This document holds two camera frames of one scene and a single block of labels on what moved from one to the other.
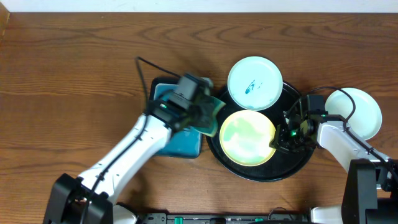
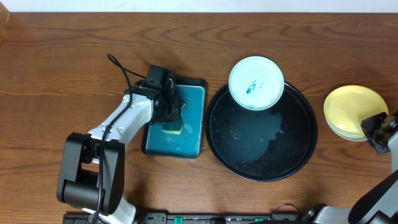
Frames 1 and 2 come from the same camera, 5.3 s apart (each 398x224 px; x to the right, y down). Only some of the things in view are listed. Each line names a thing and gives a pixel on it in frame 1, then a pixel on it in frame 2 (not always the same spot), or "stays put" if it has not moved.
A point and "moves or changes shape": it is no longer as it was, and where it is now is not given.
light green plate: x=366 y=120 moves or changes shape
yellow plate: x=245 y=137 -> x=346 y=106
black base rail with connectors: x=224 y=218 stays put
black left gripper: x=195 y=109 -> x=173 y=109
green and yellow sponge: x=203 y=114 moves or changes shape
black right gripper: x=280 y=143 -> x=368 y=125
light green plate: x=255 y=83 stays put
